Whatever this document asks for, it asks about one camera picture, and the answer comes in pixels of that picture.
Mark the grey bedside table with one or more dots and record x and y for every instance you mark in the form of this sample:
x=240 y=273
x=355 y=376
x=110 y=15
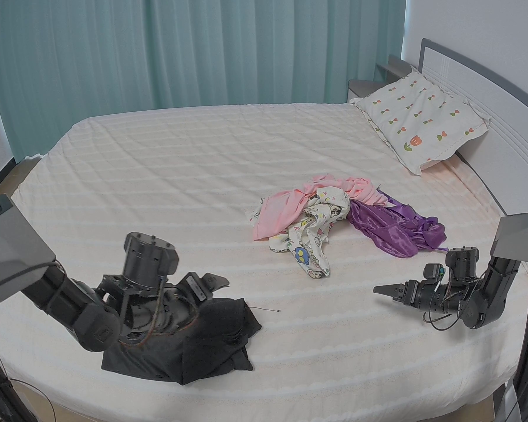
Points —
x=365 y=88

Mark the pink garment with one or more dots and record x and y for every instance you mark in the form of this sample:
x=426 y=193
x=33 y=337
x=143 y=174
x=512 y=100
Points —
x=281 y=213

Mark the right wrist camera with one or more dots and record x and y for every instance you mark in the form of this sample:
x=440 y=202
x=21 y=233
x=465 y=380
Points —
x=432 y=271

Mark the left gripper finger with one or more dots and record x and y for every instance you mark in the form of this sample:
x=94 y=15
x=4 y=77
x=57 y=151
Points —
x=213 y=282

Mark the bed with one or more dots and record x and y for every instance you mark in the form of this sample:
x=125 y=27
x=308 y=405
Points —
x=180 y=169

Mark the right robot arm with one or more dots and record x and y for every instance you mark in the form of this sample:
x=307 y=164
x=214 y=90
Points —
x=493 y=288

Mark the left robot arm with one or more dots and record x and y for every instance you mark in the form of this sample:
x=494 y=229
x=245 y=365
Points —
x=70 y=301

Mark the blue-green curtain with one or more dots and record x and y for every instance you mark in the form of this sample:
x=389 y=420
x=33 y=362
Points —
x=114 y=38

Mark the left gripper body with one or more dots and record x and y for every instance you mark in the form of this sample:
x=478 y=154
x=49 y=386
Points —
x=193 y=292

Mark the black T-shirt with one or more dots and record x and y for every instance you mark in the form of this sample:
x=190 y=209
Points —
x=211 y=345

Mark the white printed pillow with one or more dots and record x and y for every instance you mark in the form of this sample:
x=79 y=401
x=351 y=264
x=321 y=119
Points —
x=422 y=117

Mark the white printed garment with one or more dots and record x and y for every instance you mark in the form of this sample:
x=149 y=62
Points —
x=317 y=218

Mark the purple garment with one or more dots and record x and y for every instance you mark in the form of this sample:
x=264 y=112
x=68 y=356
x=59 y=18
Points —
x=378 y=227

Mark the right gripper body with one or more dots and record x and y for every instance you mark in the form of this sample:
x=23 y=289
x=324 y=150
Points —
x=422 y=295

